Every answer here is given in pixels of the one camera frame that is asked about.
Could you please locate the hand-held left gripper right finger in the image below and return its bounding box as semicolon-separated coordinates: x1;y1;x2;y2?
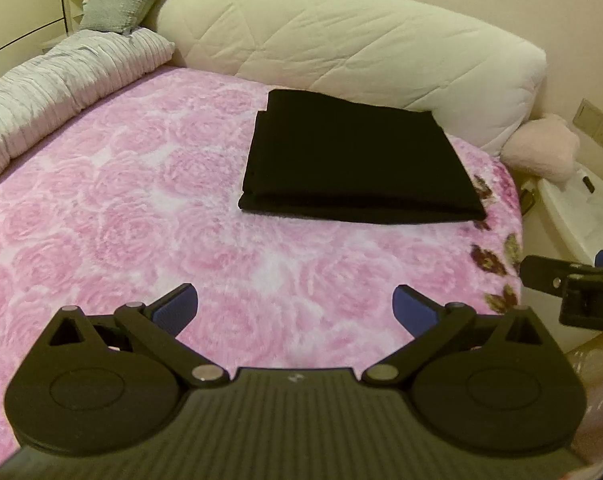
364;284;567;389

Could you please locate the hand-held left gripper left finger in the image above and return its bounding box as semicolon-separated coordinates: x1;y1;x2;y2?
26;282;228;389

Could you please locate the black garment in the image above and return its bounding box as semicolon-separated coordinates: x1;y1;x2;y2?
238;89;488;226

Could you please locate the white glossy nightstand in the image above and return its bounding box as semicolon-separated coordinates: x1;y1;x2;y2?
535;162;603;267

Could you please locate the pink floral blanket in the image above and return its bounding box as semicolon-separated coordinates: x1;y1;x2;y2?
0;65;526;411

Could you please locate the pink plush pillow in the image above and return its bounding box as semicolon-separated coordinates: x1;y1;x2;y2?
500;113;581;184

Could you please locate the cream quilted headboard cushion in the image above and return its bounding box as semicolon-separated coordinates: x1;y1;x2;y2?
154;0;548;155

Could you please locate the cream panelled wardrobe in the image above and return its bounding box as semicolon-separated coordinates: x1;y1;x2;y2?
0;0;107;63

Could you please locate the beige wall socket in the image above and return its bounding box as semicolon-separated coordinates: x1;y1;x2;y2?
572;98;603;151

